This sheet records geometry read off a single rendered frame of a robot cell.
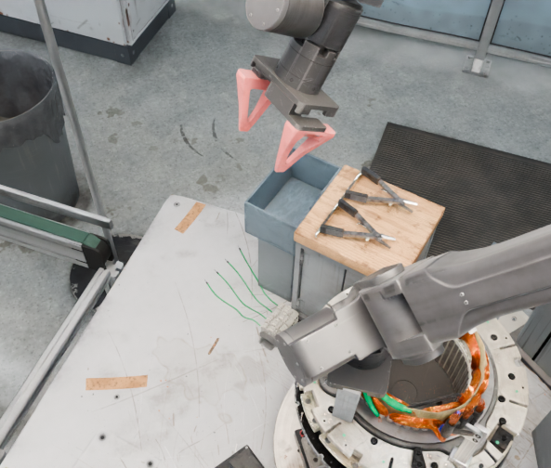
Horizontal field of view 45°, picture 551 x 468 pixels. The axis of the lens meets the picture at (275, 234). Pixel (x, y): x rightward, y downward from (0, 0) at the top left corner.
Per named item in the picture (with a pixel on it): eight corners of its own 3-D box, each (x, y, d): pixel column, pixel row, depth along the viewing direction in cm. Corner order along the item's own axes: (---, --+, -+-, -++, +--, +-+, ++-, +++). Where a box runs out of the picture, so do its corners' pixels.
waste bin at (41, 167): (-31, 221, 248) (-94, 107, 204) (26, 154, 270) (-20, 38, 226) (56, 249, 240) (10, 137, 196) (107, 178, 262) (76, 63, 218)
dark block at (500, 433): (487, 444, 89) (491, 438, 87) (495, 430, 90) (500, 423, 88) (502, 454, 88) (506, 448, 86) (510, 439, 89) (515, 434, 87)
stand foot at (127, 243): (51, 296, 228) (50, 293, 227) (100, 225, 248) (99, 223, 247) (139, 327, 221) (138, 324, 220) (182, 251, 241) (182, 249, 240)
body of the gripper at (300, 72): (294, 118, 72) (326, 58, 68) (245, 68, 77) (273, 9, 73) (334, 121, 77) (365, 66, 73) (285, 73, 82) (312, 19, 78)
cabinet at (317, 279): (289, 318, 135) (295, 240, 114) (332, 255, 144) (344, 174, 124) (374, 363, 129) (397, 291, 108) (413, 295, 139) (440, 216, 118)
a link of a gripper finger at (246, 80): (242, 153, 78) (277, 85, 73) (213, 119, 82) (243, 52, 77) (283, 155, 83) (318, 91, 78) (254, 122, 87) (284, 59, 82)
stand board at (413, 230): (293, 240, 114) (294, 232, 112) (343, 173, 124) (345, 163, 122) (399, 292, 108) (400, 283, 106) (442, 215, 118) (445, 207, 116)
